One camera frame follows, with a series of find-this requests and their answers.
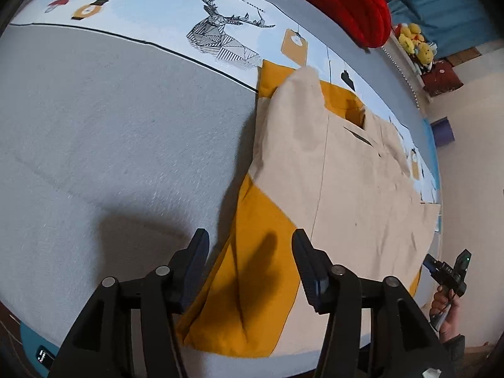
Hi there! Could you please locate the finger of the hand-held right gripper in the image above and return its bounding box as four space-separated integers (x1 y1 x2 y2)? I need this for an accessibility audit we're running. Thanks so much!
422 254 445 278

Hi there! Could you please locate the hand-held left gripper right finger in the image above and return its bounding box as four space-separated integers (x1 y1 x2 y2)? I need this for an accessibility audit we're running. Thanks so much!
291 228 457 378

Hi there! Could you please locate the beige and yellow jacket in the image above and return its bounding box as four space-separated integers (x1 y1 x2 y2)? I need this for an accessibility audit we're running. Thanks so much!
175 60 441 359

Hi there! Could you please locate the printed grey bedsheet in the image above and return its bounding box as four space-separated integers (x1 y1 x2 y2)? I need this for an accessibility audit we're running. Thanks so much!
0 0 444 378

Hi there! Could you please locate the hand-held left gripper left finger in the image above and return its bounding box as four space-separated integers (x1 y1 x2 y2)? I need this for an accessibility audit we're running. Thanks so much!
47 228 210 378

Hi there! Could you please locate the yellow plush toy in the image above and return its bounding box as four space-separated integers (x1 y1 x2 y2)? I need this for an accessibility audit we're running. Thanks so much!
398 23 426 52
415 41 438 66

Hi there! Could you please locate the dark red cushion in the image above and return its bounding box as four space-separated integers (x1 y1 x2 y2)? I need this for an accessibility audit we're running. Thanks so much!
423 61 464 97

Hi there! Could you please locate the red knitted blanket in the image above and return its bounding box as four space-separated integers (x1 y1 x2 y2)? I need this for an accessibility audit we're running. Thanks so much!
254 0 391 50

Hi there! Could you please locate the person's right hand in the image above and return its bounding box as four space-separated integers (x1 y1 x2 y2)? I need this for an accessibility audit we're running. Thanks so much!
430 285 465 341

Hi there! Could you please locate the purple box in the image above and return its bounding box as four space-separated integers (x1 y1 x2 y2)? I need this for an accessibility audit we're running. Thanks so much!
431 116 455 148

